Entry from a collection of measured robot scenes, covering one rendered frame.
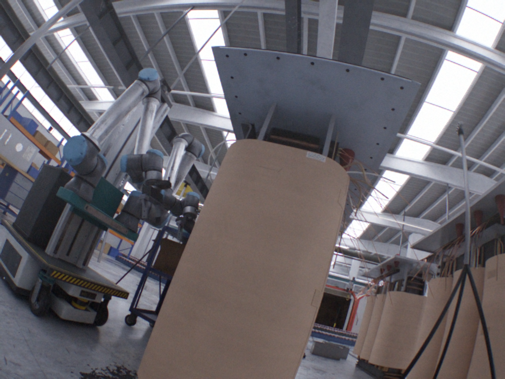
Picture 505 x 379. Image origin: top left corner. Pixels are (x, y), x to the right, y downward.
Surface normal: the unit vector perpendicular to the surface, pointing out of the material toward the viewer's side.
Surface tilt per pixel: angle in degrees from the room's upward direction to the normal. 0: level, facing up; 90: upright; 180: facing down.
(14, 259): 90
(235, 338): 90
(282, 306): 90
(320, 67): 180
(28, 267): 90
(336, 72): 180
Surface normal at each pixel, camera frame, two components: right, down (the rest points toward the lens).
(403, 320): -0.11, -0.44
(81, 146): 0.11, -0.29
